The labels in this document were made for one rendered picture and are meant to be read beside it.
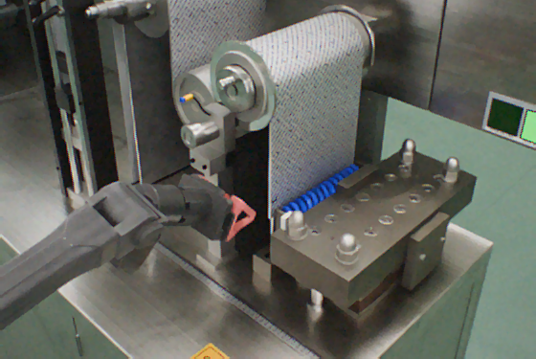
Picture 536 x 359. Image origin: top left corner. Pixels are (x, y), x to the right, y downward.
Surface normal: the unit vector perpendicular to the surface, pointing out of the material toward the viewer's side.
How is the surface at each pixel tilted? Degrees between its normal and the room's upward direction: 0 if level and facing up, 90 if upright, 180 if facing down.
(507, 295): 0
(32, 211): 0
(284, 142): 90
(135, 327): 0
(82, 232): 24
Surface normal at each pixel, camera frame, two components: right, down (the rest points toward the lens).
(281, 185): 0.73, 0.36
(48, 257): 0.27, -0.62
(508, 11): -0.69, 0.37
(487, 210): 0.01, -0.85
